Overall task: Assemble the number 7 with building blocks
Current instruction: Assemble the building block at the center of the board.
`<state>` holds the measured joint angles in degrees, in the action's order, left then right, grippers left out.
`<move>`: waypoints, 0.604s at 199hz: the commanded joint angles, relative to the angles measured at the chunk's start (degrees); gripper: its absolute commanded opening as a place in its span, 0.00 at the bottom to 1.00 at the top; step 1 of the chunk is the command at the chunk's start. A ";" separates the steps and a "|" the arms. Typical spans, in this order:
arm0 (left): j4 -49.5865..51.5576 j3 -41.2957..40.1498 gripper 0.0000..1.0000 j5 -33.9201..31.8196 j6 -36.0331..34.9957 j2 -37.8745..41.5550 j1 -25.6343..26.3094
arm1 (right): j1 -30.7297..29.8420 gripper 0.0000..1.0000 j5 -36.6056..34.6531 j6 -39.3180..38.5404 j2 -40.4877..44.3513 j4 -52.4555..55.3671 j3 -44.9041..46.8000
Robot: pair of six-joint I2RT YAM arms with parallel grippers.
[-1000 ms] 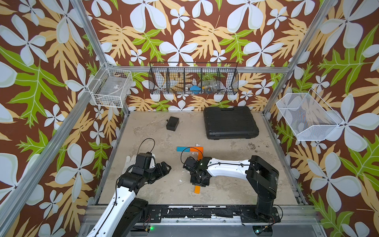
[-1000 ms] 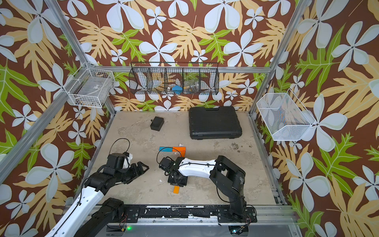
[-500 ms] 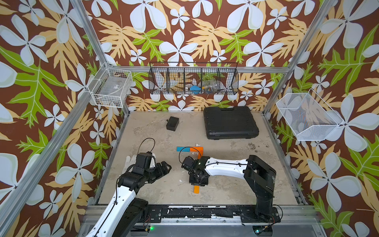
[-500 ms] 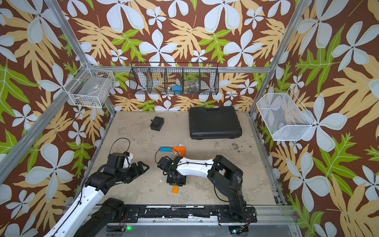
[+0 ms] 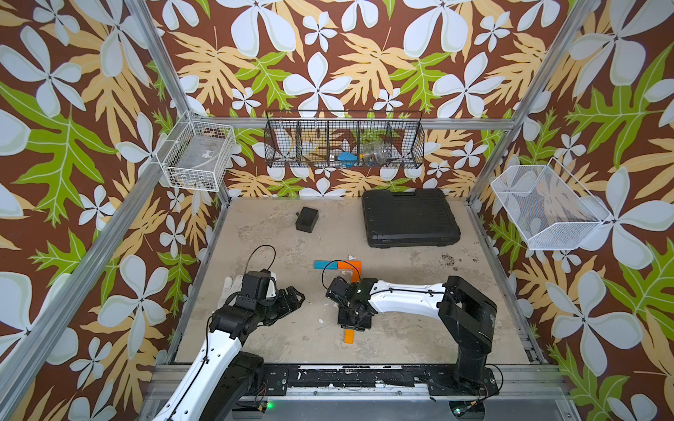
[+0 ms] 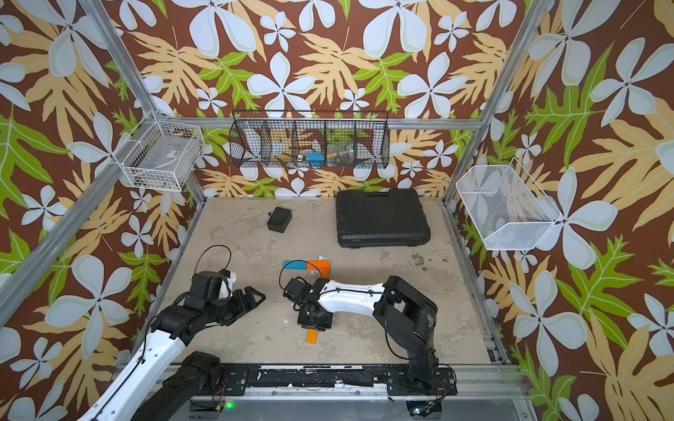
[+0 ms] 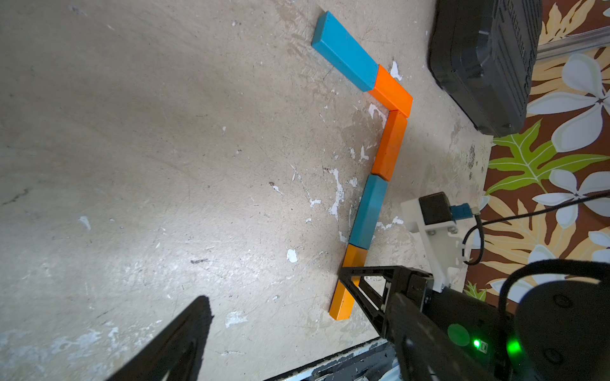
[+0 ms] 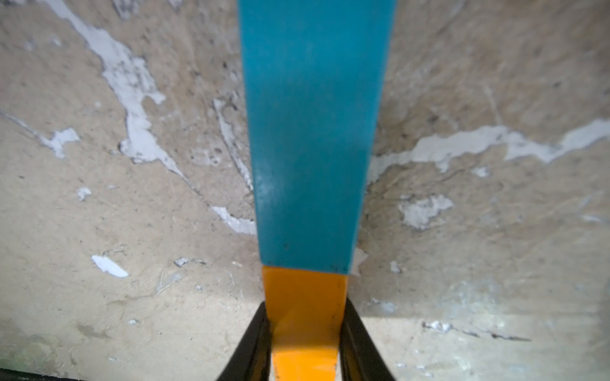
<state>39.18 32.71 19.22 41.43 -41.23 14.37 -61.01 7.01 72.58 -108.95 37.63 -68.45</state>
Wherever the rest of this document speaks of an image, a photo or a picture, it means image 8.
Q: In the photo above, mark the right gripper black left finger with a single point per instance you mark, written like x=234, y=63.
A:
x=251, y=360

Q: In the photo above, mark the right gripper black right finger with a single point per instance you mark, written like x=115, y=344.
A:
x=359, y=358

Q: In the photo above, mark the light orange block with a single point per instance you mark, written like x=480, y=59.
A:
x=305, y=310

